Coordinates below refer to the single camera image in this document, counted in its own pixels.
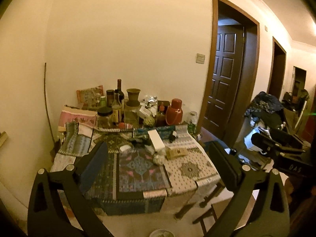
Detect clear glass ashtray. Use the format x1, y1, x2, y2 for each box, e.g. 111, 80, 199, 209
119, 144, 134, 153

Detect thin stick against wall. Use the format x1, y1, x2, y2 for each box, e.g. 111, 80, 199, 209
43, 62, 55, 144

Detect pink patterned box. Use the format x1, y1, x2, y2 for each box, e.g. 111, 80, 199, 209
57, 106, 97, 132

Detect red patterned small can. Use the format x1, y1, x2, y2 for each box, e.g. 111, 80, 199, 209
117, 122, 133, 130

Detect dark wooden panel door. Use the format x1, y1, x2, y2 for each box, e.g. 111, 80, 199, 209
203, 25, 244, 138

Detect red thermos jug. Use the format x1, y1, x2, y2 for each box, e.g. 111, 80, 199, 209
166, 99, 183, 126

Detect white plastic bag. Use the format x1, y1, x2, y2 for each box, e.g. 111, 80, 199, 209
244, 127, 262, 152

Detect aluminium foil ball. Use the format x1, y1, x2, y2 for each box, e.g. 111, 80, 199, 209
153, 153, 166, 165

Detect white labelled small box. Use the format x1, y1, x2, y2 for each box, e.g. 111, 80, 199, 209
139, 106, 151, 119

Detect green custard apple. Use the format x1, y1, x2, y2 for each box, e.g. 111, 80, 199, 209
143, 116, 155, 127

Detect patchwork patterned tablecloth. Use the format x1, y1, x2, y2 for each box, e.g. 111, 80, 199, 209
51, 123, 220, 216

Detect wooden stool near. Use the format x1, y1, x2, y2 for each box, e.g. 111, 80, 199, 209
192, 198, 231, 235

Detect glass jar white lid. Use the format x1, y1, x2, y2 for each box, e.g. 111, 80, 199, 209
188, 111, 198, 127

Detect pile of dark clothes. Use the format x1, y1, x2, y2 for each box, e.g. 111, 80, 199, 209
244, 91, 284, 130

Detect large clear glass jar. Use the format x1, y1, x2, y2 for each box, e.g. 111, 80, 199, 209
124, 105, 140, 128

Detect white trash bowl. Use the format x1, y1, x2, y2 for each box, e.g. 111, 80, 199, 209
150, 229, 175, 237

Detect black lid glass jar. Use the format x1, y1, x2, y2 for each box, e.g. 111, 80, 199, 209
97, 106, 113, 128

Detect potted green plant jar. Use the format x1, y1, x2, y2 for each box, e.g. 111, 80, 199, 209
187, 121, 201, 140

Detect brown clay vase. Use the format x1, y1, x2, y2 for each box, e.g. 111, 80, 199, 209
126, 88, 141, 106

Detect dark wine bottle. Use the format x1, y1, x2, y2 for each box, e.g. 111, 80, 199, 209
117, 79, 125, 109

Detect red cap sauce bottle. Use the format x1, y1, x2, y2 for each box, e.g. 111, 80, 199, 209
156, 104, 166, 127

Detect wall light switch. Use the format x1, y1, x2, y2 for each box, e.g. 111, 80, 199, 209
196, 54, 206, 64

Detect clear liquor bottle yellow label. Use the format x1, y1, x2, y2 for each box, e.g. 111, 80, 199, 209
112, 91, 122, 124

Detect decorated orange picture board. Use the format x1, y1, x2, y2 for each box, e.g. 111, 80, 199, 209
76, 85, 104, 108

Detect long white box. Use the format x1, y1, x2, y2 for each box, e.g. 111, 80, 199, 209
148, 130, 165, 151

